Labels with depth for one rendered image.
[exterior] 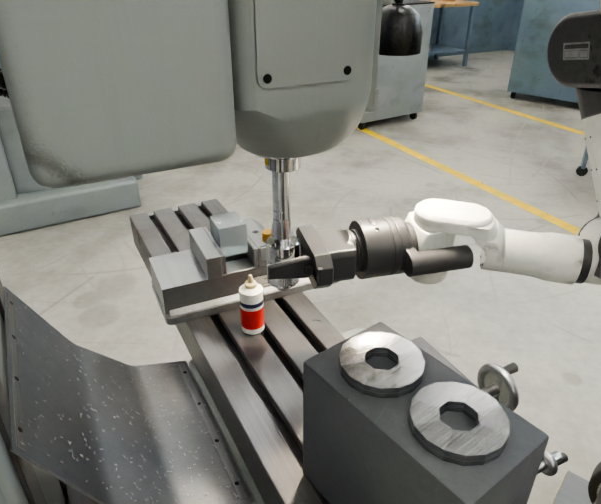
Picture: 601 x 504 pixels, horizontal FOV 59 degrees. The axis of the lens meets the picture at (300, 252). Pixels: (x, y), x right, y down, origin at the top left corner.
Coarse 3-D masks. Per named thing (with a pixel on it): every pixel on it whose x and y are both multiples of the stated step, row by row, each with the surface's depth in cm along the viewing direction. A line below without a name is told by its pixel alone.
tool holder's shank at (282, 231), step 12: (276, 180) 68; (288, 180) 69; (276, 192) 69; (288, 192) 70; (276, 204) 70; (288, 204) 71; (276, 216) 71; (288, 216) 71; (276, 228) 72; (288, 228) 72; (276, 240) 73; (288, 240) 73
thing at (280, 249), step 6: (270, 240) 74; (294, 240) 74; (270, 246) 73; (276, 246) 73; (282, 246) 73; (288, 246) 73; (294, 246) 73; (276, 252) 73; (282, 252) 72; (288, 252) 73
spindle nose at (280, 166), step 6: (270, 162) 67; (276, 162) 66; (282, 162) 66; (288, 162) 66; (294, 162) 67; (300, 162) 68; (270, 168) 67; (276, 168) 67; (282, 168) 66; (288, 168) 67; (294, 168) 67
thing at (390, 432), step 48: (384, 336) 59; (336, 384) 54; (384, 384) 52; (432, 384) 52; (336, 432) 56; (384, 432) 49; (432, 432) 47; (480, 432) 47; (528, 432) 49; (336, 480) 59; (384, 480) 51; (432, 480) 45; (480, 480) 44; (528, 480) 50
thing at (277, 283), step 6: (270, 252) 73; (294, 252) 73; (270, 258) 74; (276, 258) 73; (282, 258) 73; (288, 258) 73; (270, 282) 76; (276, 282) 75; (282, 282) 75; (288, 282) 75; (294, 282) 76; (282, 288) 75
